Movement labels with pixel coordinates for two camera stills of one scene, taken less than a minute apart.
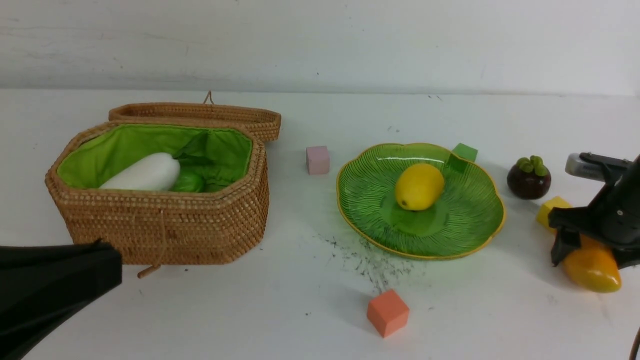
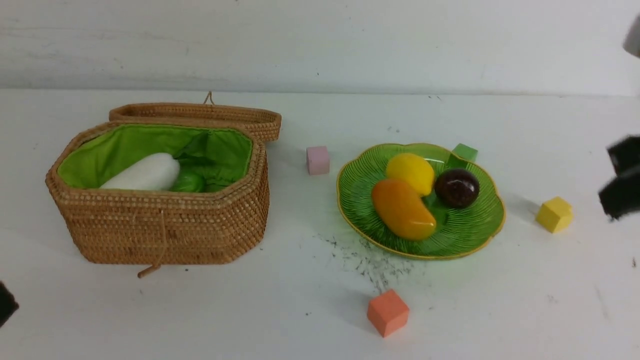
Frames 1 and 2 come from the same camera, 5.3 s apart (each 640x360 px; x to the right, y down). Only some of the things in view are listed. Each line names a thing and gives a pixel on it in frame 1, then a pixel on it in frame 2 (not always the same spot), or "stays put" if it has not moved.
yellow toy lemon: (419, 186) -> (413, 168)
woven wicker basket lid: (267, 121) stays put
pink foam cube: (317, 160) stays put
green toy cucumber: (189, 182) stays put
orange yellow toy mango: (593, 266) -> (401, 210)
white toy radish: (159, 172) stays put
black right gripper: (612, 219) -> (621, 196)
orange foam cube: (388, 313) stays put
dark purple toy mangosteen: (529, 179) -> (456, 188)
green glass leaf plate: (470, 210) stays put
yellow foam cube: (542, 216) stays put
